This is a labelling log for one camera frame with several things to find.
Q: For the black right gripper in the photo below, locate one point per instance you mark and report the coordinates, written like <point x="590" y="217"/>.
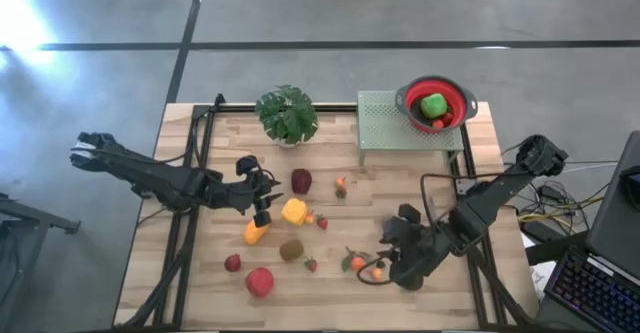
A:
<point x="420" y="248"/>

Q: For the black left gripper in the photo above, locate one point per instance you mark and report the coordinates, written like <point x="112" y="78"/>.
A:
<point x="245" y="193"/>

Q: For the small orange peach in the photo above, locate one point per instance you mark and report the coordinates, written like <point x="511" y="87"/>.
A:
<point x="438" y="124"/>
<point x="340" y="182"/>
<point x="309" y="217"/>
<point x="376" y="274"/>

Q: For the yellow bell pepper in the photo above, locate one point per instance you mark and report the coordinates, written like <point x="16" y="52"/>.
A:
<point x="293" y="211"/>

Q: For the orange carrot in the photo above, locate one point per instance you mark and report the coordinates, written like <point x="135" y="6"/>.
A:
<point x="252" y="235"/>

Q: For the tangerine with green leaves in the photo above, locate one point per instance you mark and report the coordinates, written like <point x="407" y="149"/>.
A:
<point x="356" y="263"/>

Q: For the dark red apple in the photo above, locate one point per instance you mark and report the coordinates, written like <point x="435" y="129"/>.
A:
<point x="301" y="181"/>

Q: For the small dark red plum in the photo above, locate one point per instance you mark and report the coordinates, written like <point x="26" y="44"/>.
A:
<point x="232" y="262"/>

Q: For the green apple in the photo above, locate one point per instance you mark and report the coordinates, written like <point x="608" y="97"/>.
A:
<point x="433" y="105"/>

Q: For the red and grey colander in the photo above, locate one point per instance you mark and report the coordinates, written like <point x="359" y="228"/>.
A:
<point x="457" y="93"/>

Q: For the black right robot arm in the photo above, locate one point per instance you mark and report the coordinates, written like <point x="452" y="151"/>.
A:
<point x="500" y="193"/>

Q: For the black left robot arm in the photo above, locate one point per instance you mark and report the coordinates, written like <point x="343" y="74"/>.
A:
<point x="150" y="175"/>

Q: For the large red fruit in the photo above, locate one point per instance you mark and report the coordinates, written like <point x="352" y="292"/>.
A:
<point x="259" y="282"/>

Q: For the potted green plant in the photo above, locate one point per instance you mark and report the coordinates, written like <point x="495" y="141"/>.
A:
<point x="287" y="115"/>

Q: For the green perforated metal shelf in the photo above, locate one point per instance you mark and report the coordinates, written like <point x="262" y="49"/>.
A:
<point x="380" y="128"/>

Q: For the black power brick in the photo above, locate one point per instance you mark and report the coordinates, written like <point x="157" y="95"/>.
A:
<point x="537" y="232"/>

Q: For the white paper sheet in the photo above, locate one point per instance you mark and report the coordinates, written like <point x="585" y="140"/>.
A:
<point x="542" y="278"/>

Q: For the black side desk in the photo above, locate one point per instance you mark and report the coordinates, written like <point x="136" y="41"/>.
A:
<point x="560" y="248"/>

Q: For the laptop with backlit keyboard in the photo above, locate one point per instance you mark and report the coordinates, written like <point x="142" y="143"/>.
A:
<point x="590" y="288"/>

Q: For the dark grey metal bench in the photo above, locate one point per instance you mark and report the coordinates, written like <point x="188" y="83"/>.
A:
<point x="45" y="221"/>

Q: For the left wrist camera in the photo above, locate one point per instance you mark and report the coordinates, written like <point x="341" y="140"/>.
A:
<point x="247" y="164"/>

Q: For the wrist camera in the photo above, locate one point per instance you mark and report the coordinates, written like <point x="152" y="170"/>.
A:
<point x="410" y="213"/>
<point x="247" y="164"/>

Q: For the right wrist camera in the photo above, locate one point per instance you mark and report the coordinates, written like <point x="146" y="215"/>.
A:
<point x="410" y="213"/>

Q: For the black aluminium table frame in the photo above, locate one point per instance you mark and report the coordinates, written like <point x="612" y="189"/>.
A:
<point x="240" y="108"/>

